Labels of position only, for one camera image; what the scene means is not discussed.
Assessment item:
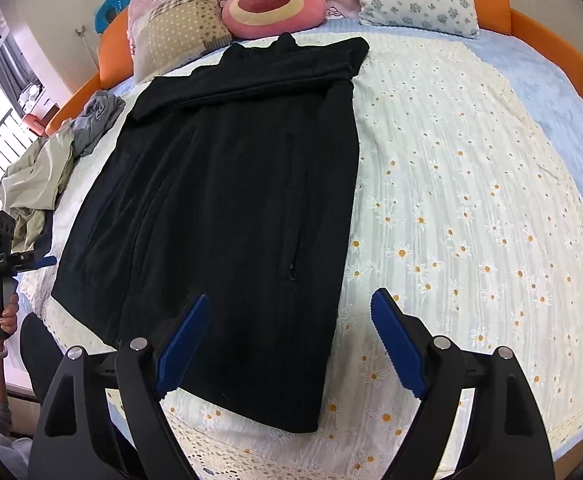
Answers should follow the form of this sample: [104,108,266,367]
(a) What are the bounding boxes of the white daisy lace blanket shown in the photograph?
[19,35,583,480]

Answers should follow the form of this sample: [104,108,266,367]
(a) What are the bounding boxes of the black zip jacket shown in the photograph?
[50,32,371,433]

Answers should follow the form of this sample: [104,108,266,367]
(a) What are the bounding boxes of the beige crumpled jacket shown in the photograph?
[0,127,77,253]

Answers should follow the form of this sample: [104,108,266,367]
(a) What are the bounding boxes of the blue ring neck pillow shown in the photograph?
[94,0,128,33]

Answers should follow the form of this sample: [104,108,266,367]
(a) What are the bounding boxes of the grey crumpled garment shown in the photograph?
[69,91,126,158]

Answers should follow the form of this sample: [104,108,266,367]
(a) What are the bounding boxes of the orange chair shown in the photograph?
[22,112,47,136]

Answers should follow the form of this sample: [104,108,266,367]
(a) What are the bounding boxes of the patchwork dotted pillow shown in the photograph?
[134,0,233,78]

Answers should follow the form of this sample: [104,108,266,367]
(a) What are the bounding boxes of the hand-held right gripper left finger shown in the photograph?
[30,294,211,480]

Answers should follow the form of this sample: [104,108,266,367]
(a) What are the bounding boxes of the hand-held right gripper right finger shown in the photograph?
[370,287,556,480]

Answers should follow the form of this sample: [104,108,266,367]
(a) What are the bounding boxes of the grey curtain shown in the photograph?
[0,40,42,106]

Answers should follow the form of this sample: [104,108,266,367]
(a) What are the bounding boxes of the pink bear face cushion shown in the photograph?
[222,0,328,40]

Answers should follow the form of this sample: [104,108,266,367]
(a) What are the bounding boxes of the orange bed frame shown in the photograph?
[46,0,583,136]

